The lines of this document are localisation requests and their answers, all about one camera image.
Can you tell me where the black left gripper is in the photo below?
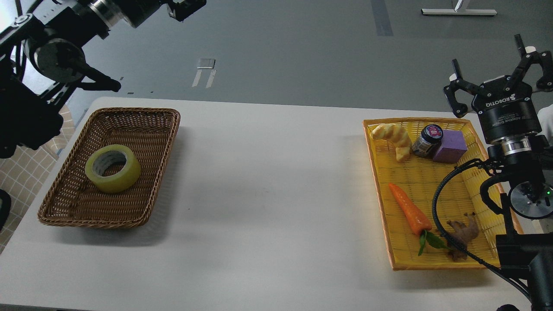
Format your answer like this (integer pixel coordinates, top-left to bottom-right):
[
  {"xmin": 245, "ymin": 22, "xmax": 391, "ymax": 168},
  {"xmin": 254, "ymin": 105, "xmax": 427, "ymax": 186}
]
[{"xmin": 117, "ymin": 0, "xmax": 207, "ymax": 28}]

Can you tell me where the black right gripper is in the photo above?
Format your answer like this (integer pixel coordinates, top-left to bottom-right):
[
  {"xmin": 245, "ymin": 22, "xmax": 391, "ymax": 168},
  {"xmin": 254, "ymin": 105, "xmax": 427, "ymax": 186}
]
[{"xmin": 443, "ymin": 34, "xmax": 553, "ymax": 145}]

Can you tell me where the yellow tape roll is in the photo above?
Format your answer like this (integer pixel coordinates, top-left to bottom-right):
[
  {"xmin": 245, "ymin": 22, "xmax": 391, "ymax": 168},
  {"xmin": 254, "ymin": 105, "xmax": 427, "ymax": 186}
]
[{"xmin": 85, "ymin": 144, "xmax": 141, "ymax": 194}]

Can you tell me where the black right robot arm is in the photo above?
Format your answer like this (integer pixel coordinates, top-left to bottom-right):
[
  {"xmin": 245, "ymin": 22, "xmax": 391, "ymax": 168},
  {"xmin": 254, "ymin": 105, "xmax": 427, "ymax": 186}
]
[{"xmin": 431, "ymin": 34, "xmax": 553, "ymax": 311}]

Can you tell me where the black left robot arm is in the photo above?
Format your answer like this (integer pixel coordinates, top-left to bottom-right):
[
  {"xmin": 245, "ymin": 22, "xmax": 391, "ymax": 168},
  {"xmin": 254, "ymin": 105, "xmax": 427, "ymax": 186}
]
[{"xmin": 0, "ymin": 0, "xmax": 206, "ymax": 159}]

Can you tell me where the person in white clothes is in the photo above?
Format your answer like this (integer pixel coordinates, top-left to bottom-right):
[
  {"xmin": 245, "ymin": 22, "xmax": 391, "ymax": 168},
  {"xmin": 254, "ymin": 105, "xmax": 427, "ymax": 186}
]
[{"xmin": 537, "ymin": 105, "xmax": 553, "ymax": 146}]

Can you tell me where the purple foam block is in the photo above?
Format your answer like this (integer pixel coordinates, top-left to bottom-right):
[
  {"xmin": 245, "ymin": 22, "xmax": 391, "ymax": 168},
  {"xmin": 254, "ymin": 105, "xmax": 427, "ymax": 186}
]
[{"xmin": 432, "ymin": 130, "xmax": 468, "ymax": 164}]

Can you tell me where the white stand base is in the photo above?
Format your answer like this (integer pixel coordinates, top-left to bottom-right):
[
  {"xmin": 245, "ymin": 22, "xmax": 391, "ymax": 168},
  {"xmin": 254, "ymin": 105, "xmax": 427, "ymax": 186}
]
[{"xmin": 420, "ymin": 0, "xmax": 498, "ymax": 16}]

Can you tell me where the small dark jar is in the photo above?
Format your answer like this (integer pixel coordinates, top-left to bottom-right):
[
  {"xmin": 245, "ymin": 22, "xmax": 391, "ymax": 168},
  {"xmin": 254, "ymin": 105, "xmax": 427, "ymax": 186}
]
[{"xmin": 411, "ymin": 124, "xmax": 444, "ymax": 158}]

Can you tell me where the toy croissant bread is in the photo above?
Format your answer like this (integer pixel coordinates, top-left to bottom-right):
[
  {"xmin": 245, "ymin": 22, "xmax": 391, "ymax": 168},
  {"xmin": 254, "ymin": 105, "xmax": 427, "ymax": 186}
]
[{"xmin": 371, "ymin": 124, "xmax": 412, "ymax": 163}]

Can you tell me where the yellow plastic tray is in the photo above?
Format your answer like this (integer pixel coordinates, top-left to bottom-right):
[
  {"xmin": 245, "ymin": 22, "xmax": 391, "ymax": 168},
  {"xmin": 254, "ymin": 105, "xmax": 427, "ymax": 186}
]
[{"xmin": 363, "ymin": 117, "xmax": 506, "ymax": 270}]

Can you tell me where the toy orange carrot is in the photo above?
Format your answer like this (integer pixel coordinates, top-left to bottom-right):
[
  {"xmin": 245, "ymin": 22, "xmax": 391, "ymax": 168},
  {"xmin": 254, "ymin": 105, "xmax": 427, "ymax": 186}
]
[{"xmin": 388, "ymin": 183, "xmax": 450, "ymax": 256}]

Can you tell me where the brown wicker basket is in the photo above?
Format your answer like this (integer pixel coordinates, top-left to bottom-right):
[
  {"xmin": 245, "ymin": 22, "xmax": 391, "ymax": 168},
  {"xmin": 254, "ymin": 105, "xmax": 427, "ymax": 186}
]
[{"xmin": 38, "ymin": 108, "xmax": 181, "ymax": 229}]

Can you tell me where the beige checkered cloth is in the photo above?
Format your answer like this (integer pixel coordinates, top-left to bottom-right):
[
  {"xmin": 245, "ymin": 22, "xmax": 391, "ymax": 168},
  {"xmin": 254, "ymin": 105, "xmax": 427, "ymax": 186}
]
[{"xmin": 0, "ymin": 107, "xmax": 75, "ymax": 251}]

